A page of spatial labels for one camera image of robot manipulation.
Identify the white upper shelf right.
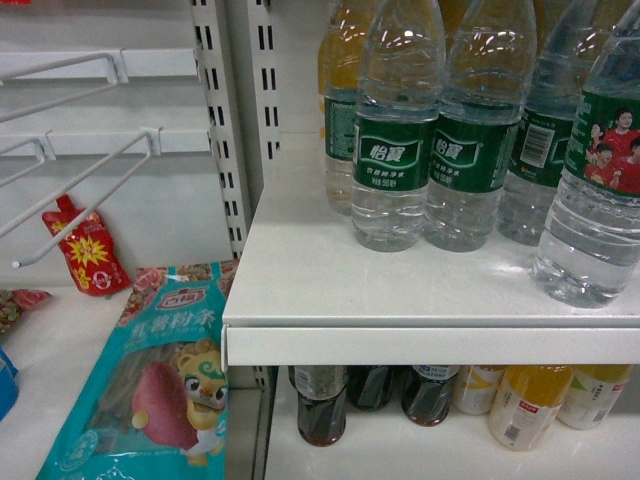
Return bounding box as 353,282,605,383
223,133,639,366

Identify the white slotted shelf upright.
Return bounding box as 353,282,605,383
190,0,251,259

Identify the dark tea bottle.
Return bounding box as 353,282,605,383
294,365,348,447

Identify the white display hook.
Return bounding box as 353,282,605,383
0,126,164,269

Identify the red sauce pouch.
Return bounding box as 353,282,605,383
58,212,131,297

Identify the teal noodle snack bag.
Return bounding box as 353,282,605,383
37,260,238,479

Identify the yellow white drink bottle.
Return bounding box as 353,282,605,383
488,365,574,451

